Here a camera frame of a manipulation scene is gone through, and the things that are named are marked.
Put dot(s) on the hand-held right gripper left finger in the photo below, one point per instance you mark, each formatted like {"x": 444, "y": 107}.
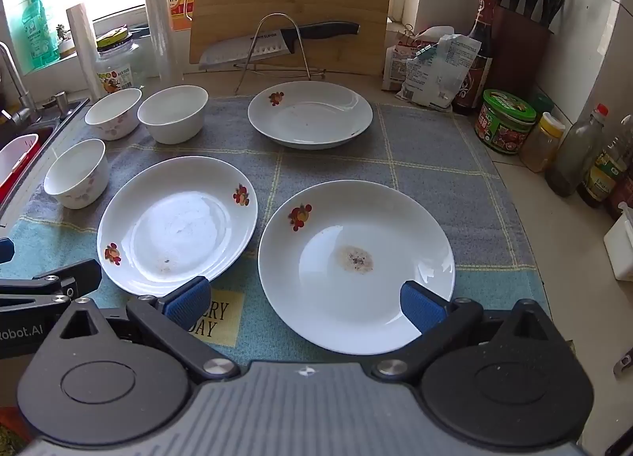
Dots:
{"x": 189, "y": 301}

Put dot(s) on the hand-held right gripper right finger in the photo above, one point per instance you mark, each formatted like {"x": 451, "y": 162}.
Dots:
{"x": 420, "y": 308}

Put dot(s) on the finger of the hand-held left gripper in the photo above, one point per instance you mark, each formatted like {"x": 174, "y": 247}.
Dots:
{"x": 54, "y": 283}
{"x": 5, "y": 250}

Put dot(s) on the white flower print plate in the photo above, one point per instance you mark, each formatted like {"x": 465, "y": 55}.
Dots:
{"x": 311, "y": 114}
{"x": 173, "y": 218}
{"x": 321, "y": 297}

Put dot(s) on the white bowl pink flowers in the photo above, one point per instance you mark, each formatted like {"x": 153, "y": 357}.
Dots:
{"x": 113, "y": 123}
{"x": 74, "y": 189}

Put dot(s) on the plain white bowl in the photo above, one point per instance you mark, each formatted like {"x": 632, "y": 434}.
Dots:
{"x": 173, "y": 125}

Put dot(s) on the white plastic basket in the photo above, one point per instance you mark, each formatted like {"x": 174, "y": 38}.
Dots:
{"x": 17, "y": 159}

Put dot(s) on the red plastic basin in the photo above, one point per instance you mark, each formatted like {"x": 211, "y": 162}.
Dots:
{"x": 42, "y": 132}

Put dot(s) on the steel sink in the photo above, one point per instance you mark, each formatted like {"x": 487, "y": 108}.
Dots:
{"x": 59, "y": 124}

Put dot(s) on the steel sink soap dispenser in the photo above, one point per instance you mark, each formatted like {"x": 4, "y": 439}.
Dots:
{"x": 61, "y": 102}

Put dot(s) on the grey blue checked towel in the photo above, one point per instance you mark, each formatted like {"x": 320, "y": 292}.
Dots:
{"x": 346, "y": 164}

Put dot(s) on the steel faucet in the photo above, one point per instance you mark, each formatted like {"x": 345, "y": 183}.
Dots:
{"x": 10, "y": 70}

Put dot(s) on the green lid sauce jar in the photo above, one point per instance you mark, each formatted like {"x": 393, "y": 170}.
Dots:
{"x": 504, "y": 124}

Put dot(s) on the small yellow lid jar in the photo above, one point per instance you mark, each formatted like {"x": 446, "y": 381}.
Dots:
{"x": 541, "y": 144}

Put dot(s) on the white plastic container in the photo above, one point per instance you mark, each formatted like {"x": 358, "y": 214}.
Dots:
{"x": 620, "y": 248}

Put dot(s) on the glass jar yellow lid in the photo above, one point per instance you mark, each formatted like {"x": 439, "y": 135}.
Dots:
{"x": 116, "y": 72}

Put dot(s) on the white plastic bag roll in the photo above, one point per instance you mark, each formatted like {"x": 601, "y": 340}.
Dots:
{"x": 84, "y": 50}

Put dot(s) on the clear bottle red cap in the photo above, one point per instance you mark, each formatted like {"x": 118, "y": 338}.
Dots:
{"x": 573, "y": 154}

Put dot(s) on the green dish soap bottle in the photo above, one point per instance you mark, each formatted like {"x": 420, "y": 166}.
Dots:
{"x": 37, "y": 35}

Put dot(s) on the oil bottle yellow cap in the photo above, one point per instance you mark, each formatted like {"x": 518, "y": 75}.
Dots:
{"x": 601, "y": 174}

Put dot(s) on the dark red label bottle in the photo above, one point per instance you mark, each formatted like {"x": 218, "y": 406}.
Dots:
{"x": 622, "y": 196}

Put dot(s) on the white blue food packet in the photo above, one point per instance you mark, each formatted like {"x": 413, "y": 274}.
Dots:
{"x": 435, "y": 75}

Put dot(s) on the small green cap jar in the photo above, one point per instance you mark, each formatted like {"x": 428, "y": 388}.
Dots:
{"x": 543, "y": 103}

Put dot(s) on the red white food packet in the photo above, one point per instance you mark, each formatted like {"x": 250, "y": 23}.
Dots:
{"x": 395, "y": 65}

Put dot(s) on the brown knife block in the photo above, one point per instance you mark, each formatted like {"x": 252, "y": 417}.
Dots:
{"x": 519, "y": 55}

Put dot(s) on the dark soy sauce bottle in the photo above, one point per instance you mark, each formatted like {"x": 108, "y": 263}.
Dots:
{"x": 482, "y": 40}

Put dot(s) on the metal binder clip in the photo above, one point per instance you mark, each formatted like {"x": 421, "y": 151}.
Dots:
{"x": 408, "y": 33}

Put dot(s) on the clear plastic wrap roll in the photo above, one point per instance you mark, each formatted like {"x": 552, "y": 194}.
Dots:
{"x": 160, "y": 15}

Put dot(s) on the black kitchen scissors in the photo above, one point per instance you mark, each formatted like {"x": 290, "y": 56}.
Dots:
{"x": 554, "y": 1}

